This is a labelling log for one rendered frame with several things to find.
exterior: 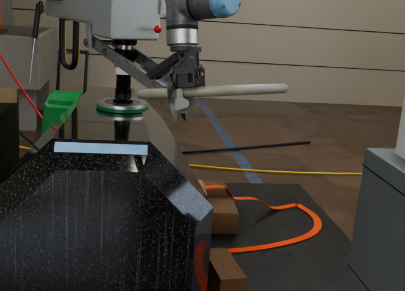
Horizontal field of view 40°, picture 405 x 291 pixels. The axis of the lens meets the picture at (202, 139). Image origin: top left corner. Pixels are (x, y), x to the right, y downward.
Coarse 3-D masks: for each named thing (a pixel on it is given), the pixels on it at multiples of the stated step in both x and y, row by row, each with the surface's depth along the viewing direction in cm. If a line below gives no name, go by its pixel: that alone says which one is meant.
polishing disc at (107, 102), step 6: (102, 102) 233; (108, 102) 234; (114, 102) 235; (138, 102) 239; (144, 102) 240; (114, 108) 228; (120, 108) 228; (126, 108) 228; (132, 108) 229; (138, 108) 231
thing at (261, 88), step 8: (160, 88) 164; (184, 88) 159; (192, 88) 158; (200, 88) 157; (208, 88) 157; (216, 88) 157; (224, 88) 157; (232, 88) 157; (240, 88) 158; (248, 88) 159; (256, 88) 160; (264, 88) 162; (272, 88) 164; (280, 88) 168; (144, 96) 169; (152, 96) 165; (160, 96) 163; (184, 96) 159; (192, 96) 159; (200, 96) 158
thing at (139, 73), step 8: (96, 40) 241; (104, 40) 247; (112, 40) 250; (96, 48) 242; (104, 48) 233; (104, 56) 235; (112, 56) 229; (120, 56) 223; (136, 56) 235; (144, 56) 229; (120, 64) 223; (128, 64) 217; (144, 64) 230; (152, 64) 223; (128, 72) 217; (136, 72) 212; (144, 72) 207; (168, 72) 214; (144, 80) 207; (152, 80) 202; (160, 80) 215; (152, 88) 202
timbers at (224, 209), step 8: (208, 184) 359; (216, 184) 360; (224, 184) 361; (208, 192) 352; (216, 192) 353; (224, 192) 354; (216, 200) 327; (224, 200) 328; (232, 200) 329; (216, 208) 314; (224, 208) 315; (232, 208) 316; (216, 216) 308; (224, 216) 309; (232, 216) 309; (216, 224) 310; (224, 224) 310; (232, 224) 310; (216, 232) 311; (224, 232) 311; (232, 232) 312
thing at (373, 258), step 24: (384, 168) 170; (360, 192) 186; (384, 192) 169; (360, 216) 185; (384, 216) 169; (360, 240) 184; (384, 240) 168; (360, 264) 184; (384, 264) 168; (360, 288) 183; (384, 288) 167
